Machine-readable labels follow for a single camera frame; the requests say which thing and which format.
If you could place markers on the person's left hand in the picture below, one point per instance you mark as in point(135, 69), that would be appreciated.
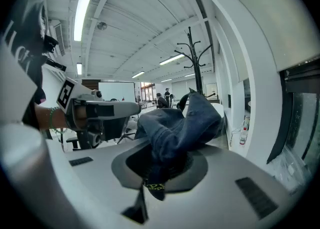
point(81, 113)

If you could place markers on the black cap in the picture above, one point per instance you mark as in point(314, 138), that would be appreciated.
point(180, 128)

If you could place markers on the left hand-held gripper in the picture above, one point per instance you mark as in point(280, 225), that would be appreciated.
point(75, 90)

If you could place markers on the person's left forearm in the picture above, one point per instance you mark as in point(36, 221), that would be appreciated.
point(43, 118)

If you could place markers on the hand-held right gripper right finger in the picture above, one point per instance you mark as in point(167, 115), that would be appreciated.
point(225, 178)

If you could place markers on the white board on stand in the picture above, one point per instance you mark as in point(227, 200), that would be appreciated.
point(116, 91)

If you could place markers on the ceiling air conditioner unit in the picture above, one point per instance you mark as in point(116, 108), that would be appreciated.
point(59, 39)

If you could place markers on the black office chair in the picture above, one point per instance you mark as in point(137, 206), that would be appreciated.
point(72, 143)

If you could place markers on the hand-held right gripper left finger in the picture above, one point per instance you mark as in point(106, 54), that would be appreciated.
point(95, 185)

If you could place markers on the round ceiling fixture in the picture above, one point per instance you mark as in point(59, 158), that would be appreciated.
point(102, 26)

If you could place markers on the long ceiling light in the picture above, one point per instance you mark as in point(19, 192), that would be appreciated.
point(138, 74)
point(79, 69)
point(189, 75)
point(172, 59)
point(166, 80)
point(82, 15)

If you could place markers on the dark-framed window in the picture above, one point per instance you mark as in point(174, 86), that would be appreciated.
point(297, 123)

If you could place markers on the white bottle with red cap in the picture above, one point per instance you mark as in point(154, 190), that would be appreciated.
point(243, 136)

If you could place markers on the black coat rack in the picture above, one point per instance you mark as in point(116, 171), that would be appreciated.
point(197, 73)

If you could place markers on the framed wall picture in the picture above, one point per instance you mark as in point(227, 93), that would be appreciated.
point(211, 90)

